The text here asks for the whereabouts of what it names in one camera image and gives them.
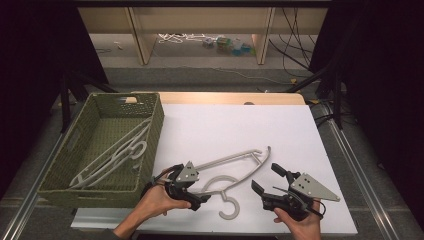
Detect grey plastic clothes hanger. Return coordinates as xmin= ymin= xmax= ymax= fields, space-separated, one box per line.
xmin=191 ymin=145 xmax=272 ymax=221
xmin=76 ymin=126 xmax=151 ymax=188
xmin=68 ymin=117 xmax=153 ymax=189

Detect white table cover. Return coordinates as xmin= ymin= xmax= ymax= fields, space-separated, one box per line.
xmin=70 ymin=103 xmax=358 ymax=236

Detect person's right hand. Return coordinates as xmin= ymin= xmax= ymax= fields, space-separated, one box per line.
xmin=273 ymin=201 xmax=323 ymax=240

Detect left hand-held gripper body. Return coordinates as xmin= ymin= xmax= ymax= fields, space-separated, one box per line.
xmin=164 ymin=160 xmax=200 ymax=201

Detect black hanging cables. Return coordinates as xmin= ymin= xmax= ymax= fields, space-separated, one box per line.
xmin=267 ymin=7 xmax=322 ymax=78

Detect person's left hand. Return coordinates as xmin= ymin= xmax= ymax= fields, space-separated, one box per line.
xmin=133 ymin=181 xmax=193 ymax=223

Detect white cable bundle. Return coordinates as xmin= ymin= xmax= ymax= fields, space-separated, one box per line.
xmin=157 ymin=32 xmax=208 ymax=45

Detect colourful toys on floor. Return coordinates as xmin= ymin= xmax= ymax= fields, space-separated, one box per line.
xmin=202 ymin=35 xmax=255 ymax=57

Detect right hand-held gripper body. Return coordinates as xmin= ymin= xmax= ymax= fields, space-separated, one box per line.
xmin=261 ymin=169 xmax=341 ymax=222

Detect black metal stand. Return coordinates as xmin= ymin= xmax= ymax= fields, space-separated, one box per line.
xmin=285 ymin=64 xmax=345 ymax=130
xmin=59 ymin=70 xmax=119 ymax=134

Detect black curtain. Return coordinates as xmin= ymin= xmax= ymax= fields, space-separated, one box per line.
xmin=308 ymin=0 xmax=424 ymax=231
xmin=0 ymin=0 xmax=109 ymax=201

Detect aluminium rail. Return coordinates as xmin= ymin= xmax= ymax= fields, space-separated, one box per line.
xmin=327 ymin=118 xmax=399 ymax=240
xmin=0 ymin=132 xmax=68 ymax=240

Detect green woven basket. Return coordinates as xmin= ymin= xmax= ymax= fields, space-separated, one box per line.
xmin=36 ymin=92 xmax=166 ymax=210

